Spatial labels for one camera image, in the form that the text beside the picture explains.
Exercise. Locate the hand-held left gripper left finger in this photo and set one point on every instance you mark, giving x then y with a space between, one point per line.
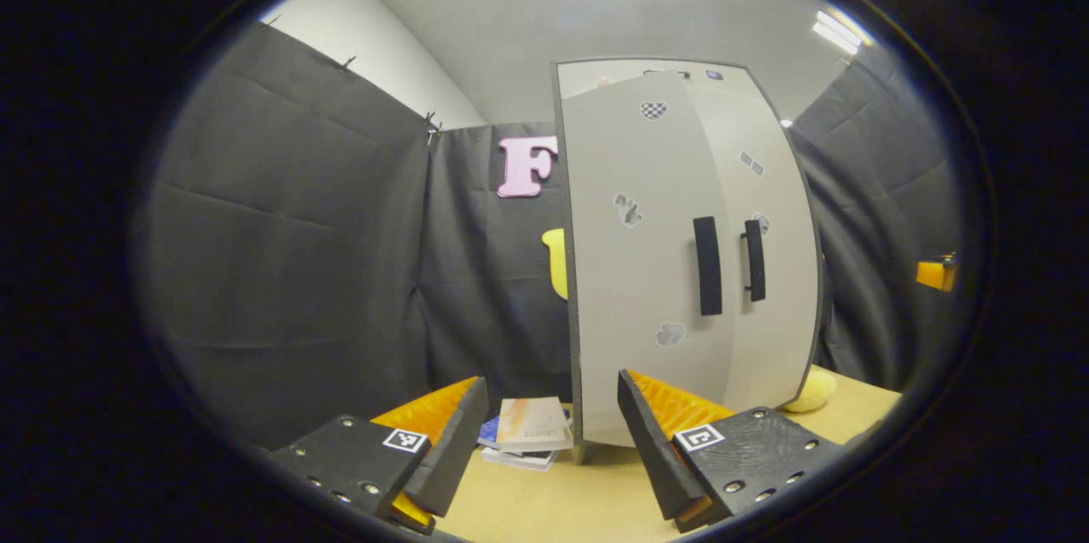
451 458

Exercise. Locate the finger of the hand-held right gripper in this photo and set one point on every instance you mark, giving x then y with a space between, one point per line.
934 274

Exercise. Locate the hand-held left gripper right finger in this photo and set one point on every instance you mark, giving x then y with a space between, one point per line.
659 449

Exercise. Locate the grey cabinet door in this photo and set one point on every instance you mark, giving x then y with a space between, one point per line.
787 271
630 288

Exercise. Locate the grey cabinet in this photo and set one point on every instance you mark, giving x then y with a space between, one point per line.
595 77

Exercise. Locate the blue book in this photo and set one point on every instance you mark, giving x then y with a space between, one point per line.
489 432

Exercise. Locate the white book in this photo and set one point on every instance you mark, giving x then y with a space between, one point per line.
519 458

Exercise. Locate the pale yellow round object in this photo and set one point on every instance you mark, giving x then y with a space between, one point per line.
812 391

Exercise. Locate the small ceiling light panel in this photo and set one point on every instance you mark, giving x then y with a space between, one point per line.
840 31

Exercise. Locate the black backdrop cloth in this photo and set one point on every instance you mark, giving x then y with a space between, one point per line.
289 228

